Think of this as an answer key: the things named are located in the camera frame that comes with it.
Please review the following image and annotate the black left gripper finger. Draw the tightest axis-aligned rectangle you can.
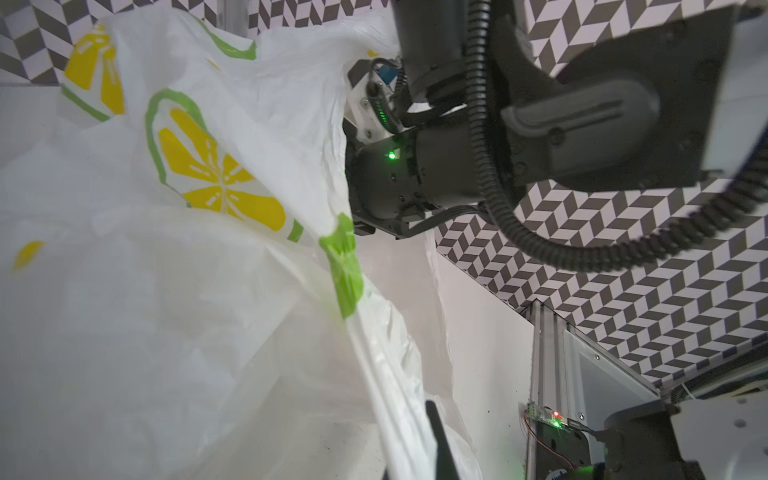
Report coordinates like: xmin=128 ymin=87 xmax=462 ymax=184
xmin=425 ymin=400 xmax=460 ymax=480

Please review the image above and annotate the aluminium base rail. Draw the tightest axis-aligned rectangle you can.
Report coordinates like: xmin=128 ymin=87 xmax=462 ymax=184
xmin=523 ymin=301 xmax=660 ymax=479

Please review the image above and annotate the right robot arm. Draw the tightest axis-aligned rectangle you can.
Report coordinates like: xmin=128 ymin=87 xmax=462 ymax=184
xmin=345 ymin=1 xmax=767 ymax=380

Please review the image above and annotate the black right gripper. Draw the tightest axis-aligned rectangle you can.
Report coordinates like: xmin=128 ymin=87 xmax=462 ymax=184
xmin=346 ymin=128 xmax=480 ymax=239

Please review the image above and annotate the white plastic bag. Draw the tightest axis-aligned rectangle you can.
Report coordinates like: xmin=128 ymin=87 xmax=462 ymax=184
xmin=1 ymin=5 xmax=482 ymax=479

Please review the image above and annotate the aluminium corner post right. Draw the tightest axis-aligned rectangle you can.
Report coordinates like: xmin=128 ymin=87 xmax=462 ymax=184
xmin=217 ymin=0 xmax=249 ymax=37

